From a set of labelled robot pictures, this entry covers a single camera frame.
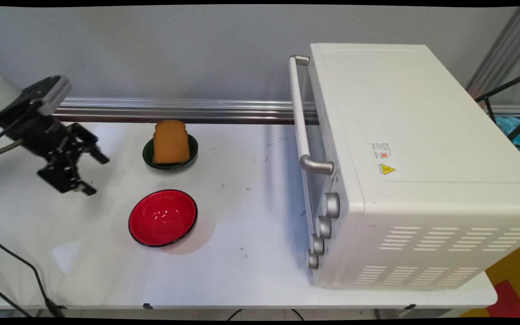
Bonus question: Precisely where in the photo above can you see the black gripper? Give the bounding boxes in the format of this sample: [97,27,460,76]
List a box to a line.
[5,113,110,196]

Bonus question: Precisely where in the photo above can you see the oven door with white handle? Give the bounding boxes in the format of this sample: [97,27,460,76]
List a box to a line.
[289,55,338,226]

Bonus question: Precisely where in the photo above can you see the brown toast slice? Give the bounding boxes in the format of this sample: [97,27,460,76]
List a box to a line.
[152,120,191,164]

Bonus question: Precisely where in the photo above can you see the red bowl with black rim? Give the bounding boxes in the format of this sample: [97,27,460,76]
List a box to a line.
[128,189,198,248]

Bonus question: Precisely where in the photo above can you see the dark green small bowl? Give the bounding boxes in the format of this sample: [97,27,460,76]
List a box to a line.
[142,134,199,171]

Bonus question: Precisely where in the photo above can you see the white printed label sticker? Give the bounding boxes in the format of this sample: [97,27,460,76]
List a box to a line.
[370,142,392,159]

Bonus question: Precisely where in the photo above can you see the white toaster oven body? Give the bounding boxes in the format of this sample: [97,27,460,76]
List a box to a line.
[307,43,520,290]

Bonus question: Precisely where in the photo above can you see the yellow red floor mat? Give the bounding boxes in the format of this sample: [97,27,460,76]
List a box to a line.
[461,238,520,318]

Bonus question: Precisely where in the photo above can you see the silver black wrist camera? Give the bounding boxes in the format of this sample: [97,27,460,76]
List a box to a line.
[20,75,72,116]

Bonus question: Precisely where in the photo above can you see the black cable with grey boot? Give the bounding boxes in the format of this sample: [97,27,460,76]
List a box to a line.
[0,135,24,157]

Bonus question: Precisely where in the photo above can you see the aluminium profile rail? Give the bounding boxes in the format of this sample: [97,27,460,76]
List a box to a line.
[52,97,520,125]

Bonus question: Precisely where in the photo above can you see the black cable with plug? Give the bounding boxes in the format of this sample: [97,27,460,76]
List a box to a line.
[0,233,66,317]

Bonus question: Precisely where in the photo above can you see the thin black cable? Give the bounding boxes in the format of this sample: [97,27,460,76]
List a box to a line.
[0,280,31,317]

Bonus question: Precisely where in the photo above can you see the black cable loop under table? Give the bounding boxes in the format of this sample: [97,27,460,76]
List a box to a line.
[227,309,305,321]

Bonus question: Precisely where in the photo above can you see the slanted aluminium post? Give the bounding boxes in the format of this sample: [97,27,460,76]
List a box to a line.
[465,6,520,107]

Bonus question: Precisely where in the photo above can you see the black metal frame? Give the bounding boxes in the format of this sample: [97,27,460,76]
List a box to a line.
[474,69,520,149]

